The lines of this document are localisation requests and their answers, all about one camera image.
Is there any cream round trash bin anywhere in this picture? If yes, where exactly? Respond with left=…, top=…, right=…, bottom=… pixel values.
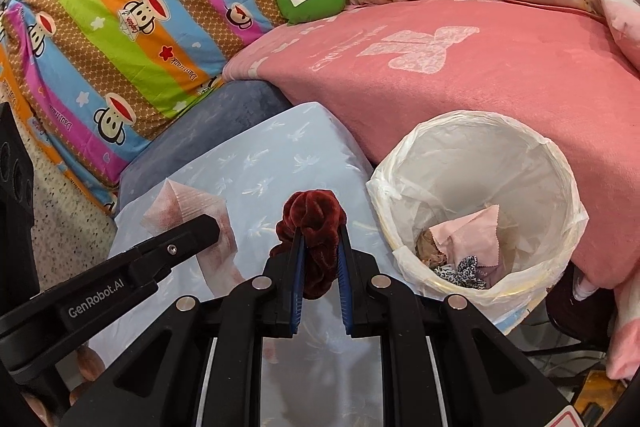
left=390, top=247, right=556, bottom=308

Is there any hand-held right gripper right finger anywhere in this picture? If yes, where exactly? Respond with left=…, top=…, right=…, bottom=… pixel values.
left=336, top=223, right=571, bottom=427

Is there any translucent pink paper sheet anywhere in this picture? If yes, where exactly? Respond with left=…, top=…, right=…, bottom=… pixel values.
left=141, top=179, right=238, bottom=298

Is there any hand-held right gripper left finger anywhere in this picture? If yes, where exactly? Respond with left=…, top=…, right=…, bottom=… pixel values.
left=60, top=227, right=306, bottom=427

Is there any pink blanket with bow print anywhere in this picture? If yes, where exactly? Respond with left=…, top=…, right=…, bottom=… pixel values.
left=222, top=0, right=640, bottom=293

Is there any blue-grey sofa cushion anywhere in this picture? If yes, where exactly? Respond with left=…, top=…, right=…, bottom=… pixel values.
left=117, top=81, right=293, bottom=212

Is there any tan cloth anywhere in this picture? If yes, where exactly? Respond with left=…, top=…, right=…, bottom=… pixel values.
left=416, top=229, right=448, bottom=268

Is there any light pink cloth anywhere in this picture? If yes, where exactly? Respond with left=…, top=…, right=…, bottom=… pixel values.
left=431, top=205, right=501, bottom=269

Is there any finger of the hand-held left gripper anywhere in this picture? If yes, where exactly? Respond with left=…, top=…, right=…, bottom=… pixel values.
left=117, top=214, right=221, bottom=280

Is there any dark red velvet scrunchie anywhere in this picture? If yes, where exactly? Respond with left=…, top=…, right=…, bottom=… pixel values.
left=270, top=189, right=347, bottom=300

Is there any leopard-print scrunchie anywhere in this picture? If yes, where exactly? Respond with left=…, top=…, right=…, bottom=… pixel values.
left=432, top=255, right=488, bottom=290

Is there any white lined trash bin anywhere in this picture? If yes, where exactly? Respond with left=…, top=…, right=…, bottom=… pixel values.
left=367, top=109, right=591, bottom=335

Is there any pink cartoon pillow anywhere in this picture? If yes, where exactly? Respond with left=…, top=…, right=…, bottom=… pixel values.
left=595, top=0, right=640, bottom=72

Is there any yellow box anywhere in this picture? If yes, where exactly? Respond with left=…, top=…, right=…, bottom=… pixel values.
left=575, top=369, right=626, bottom=415

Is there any light blue palm-print cloth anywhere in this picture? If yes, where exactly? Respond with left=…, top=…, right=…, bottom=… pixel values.
left=70, top=102, right=531, bottom=427

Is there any striped monkey-print quilt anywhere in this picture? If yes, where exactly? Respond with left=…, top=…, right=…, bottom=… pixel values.
left=0, top=0, right=281, bottom=218

